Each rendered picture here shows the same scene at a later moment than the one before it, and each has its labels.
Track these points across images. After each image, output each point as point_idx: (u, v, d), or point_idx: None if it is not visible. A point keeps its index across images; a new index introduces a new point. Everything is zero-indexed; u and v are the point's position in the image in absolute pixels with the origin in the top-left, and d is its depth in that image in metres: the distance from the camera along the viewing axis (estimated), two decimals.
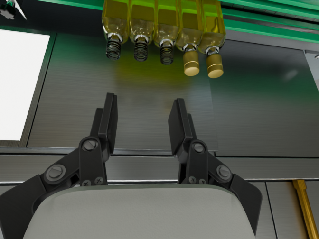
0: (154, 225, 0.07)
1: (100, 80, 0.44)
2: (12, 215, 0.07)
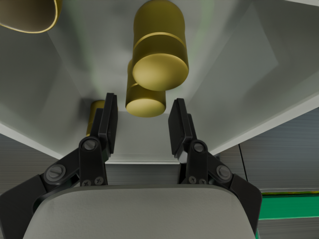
0: (154, 225, 0.07)
1: None
2: (12, 215, 0.07)
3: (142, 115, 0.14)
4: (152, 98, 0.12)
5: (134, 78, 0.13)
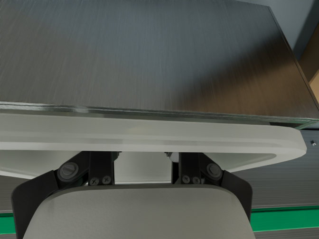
0: (154, 225, 0.07)
1: None
2: (25, 207, 0.08)
3: None
4: None
5: None
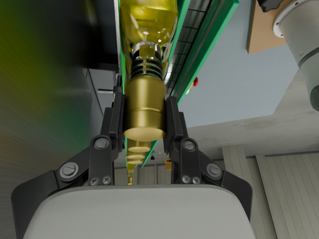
0: (154, 225, 0.07)
1: None
2: (25, 207, 0.08)
3: (142, 141, 0.19)
4: None
5: None
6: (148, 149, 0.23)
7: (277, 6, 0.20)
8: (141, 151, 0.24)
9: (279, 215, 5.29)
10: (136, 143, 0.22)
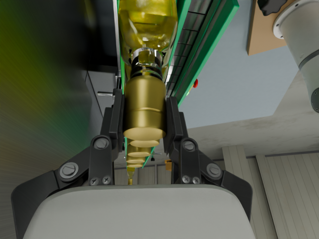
0: (154, 225, 0.07)
1: None
2: (25, 207, 0.08)
3: (142, 146, 0.19)
4: None
5: None
6: (148, 154, 0.23)
7: (278, 10, 0.20)
8: (141, 156, 0.24)
9: (280, 215, 5.28)
10: (136, 148, 0.22)
